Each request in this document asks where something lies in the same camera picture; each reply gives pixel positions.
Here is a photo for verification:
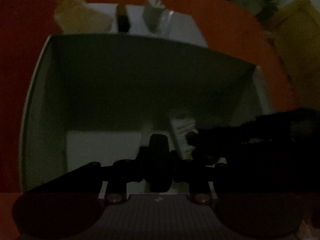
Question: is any open cardboard box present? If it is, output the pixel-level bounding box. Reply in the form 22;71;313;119
20;34;273;191

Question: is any clear plastic tube case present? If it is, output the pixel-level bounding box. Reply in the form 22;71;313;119
158;10;174;38

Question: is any brown lip balm tube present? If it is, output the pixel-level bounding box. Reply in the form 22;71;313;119
116;3;131;34

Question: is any black rectangular case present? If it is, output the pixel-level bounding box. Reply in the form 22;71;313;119
145;134;172;193

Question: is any white flat board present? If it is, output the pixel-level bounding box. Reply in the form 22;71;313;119
87;3;208;48

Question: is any red table cloth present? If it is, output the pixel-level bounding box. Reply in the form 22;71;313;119
1;0;297;239

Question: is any wooden cabinet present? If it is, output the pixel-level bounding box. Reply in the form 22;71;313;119
265;0;319;109

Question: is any white power adapter plug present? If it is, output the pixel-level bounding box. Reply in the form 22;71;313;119
143;0;165;33

